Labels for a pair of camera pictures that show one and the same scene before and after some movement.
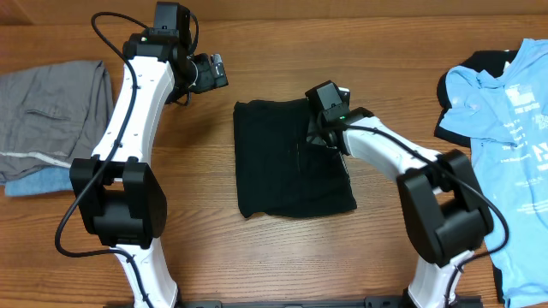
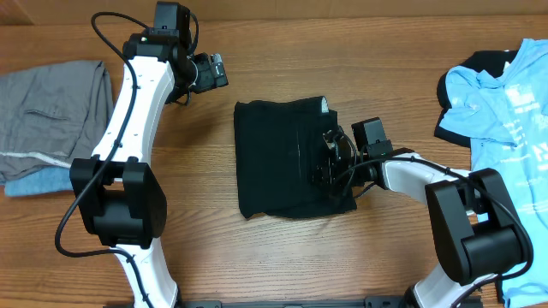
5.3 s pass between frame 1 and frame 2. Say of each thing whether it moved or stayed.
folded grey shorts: stayed
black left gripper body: stayed
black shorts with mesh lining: stayed
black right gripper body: moved
